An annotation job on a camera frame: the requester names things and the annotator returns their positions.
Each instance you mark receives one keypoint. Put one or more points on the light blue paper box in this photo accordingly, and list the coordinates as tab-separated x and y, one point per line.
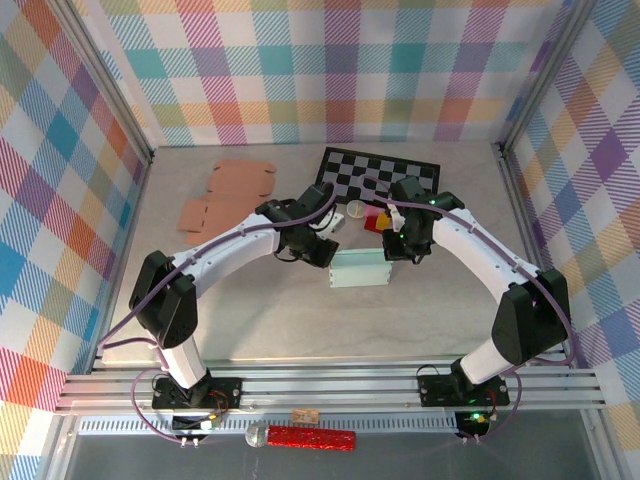
360	272

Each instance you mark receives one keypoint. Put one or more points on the orange paper box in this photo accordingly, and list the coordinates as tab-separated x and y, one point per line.
235	182

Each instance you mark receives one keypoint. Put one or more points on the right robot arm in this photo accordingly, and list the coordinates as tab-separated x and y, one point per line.
475	250

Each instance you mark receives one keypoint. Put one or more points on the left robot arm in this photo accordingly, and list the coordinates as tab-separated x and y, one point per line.
225	245

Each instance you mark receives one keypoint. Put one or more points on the yellow toy block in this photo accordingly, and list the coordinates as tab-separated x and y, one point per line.
383	221

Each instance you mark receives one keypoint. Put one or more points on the red toy block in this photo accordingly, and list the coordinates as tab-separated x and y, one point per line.
371	224

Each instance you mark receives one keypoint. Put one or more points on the small round clear cup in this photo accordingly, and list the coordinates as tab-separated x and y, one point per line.
356	209

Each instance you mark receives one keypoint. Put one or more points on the black grey checkerboard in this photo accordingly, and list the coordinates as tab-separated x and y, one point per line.
360	165

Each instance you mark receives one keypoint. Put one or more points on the small wooden tag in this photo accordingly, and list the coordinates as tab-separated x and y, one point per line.
305	416

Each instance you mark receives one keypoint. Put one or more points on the red glitter microphone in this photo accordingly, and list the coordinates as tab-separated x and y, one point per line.
310	437

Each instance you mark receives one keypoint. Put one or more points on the black controller board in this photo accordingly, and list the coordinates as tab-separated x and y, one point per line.
195	423
472	421

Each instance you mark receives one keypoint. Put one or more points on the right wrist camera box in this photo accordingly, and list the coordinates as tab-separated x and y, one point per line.
396	217

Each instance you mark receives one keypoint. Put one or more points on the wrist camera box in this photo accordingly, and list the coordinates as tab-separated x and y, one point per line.
334	223
396	217

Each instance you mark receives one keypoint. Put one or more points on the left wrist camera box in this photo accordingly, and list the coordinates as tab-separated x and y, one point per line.
334	223

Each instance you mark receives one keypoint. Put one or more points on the aluminium side rail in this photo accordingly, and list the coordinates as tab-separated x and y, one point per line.
520	200
137	200

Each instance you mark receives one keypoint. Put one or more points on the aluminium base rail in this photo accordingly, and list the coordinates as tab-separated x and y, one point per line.
325	390

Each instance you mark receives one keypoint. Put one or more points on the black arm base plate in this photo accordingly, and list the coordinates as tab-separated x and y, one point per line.
435	392
225	392

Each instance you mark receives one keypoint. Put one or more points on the aluminium corner post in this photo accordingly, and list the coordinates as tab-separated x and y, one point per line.
545	75
100	75

